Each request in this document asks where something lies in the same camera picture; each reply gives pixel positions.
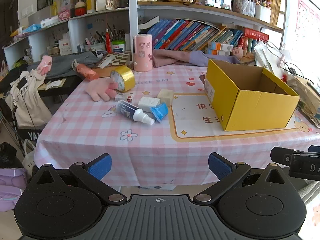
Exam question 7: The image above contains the white red label box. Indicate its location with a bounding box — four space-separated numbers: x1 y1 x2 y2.
59 32 72 55

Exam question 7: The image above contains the small red white box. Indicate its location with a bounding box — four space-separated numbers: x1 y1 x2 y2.
115 92 135 103

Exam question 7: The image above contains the pink cylindrical humidifier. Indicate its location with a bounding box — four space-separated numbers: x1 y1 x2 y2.
133 34 153 72

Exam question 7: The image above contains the clear pen holder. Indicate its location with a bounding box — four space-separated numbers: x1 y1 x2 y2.
232 0 256 18

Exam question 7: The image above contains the orange white box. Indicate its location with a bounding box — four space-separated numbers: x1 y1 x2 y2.
208 41 233 52
207 49 231 57

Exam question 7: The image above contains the blue tissue packet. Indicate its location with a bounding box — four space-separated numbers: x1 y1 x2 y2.
22 24 42 34

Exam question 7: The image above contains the phone with lit screen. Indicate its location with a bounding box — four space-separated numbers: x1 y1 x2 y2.
205 0 232 9

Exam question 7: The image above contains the black bag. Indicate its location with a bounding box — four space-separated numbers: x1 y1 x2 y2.
0 142 18 169

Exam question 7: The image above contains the purple backpack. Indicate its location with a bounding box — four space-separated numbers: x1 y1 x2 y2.
0 167 28 212

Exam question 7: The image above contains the gold tape roll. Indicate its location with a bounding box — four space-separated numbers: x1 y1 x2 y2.
110 66 136 93

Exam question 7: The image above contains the red book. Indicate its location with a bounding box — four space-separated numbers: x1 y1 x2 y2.
244 27 269 42

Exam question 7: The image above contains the black side table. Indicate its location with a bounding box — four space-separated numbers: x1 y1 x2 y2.
37 75 83 98

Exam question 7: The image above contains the wall poster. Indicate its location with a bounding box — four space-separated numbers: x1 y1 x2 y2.
295 0 320 43

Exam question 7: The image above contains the yellow cardboard box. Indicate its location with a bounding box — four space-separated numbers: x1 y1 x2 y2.
204 59 300 132

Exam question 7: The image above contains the wooden chessboard box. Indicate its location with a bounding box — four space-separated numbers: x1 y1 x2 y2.
92 51 132 78

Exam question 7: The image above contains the white shelf unit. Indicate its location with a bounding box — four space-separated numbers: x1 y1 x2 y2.
4 0 288 70

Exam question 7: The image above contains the pink bottle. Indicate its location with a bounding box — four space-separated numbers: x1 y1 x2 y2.
72 59 97 81

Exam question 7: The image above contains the pink pig plush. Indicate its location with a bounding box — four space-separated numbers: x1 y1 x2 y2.
231 46 244 59

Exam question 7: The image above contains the grey cloth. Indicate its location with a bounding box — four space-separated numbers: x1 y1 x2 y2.
26 51 108 79

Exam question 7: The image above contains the red tassel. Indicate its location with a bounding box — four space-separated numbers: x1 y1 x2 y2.
105 29 112 53

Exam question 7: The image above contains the blue plastic cap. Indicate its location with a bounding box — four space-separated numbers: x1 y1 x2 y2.
149 102 169 123

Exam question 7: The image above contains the black picture frame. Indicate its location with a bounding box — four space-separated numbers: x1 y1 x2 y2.
37 0 53 12

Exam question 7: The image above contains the pink knit glove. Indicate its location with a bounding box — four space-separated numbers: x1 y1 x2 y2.
37 56 53 75

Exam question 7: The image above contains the pink plush glove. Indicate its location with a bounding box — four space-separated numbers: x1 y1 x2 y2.
86 77 118 102

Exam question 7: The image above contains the white pen holder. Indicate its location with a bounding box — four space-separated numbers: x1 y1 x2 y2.
85 42 107 53

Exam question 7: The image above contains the grey white slim case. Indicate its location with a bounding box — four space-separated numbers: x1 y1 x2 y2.
100 54 115 68

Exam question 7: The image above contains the green lid jar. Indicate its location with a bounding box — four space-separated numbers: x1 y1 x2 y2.
111 40 126 53

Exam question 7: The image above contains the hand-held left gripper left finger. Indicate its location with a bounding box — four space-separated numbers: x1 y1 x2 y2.
32 153 127 205

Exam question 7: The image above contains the off-white soap block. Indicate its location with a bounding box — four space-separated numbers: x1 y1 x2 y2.
157 89 174 105

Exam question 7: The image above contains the white shopping bag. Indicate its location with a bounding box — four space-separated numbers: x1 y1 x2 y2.
22 139 37 177

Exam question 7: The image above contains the white spray bottle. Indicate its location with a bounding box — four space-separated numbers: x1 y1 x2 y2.
115 100 156 125

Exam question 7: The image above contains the white crinkled bag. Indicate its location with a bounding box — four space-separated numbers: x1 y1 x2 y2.
254 41 288 74

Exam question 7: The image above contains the cream tote bag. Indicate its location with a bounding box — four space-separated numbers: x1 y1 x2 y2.
5 71 53 128

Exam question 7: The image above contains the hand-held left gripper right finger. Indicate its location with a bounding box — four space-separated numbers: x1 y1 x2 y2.
193 152 288 205

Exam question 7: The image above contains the purple pink cloth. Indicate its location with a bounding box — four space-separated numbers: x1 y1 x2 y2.
152 49 240 68

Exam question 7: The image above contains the white storage bin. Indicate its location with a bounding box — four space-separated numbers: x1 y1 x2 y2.
255 4 272 23

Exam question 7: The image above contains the row of colourful books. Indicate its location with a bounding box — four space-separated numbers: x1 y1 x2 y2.
147 19 244 52

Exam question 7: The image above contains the pink box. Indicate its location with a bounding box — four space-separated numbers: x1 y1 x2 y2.
58 6 72 21

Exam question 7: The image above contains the red white figurine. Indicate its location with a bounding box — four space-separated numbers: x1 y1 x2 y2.
74 0 85 17

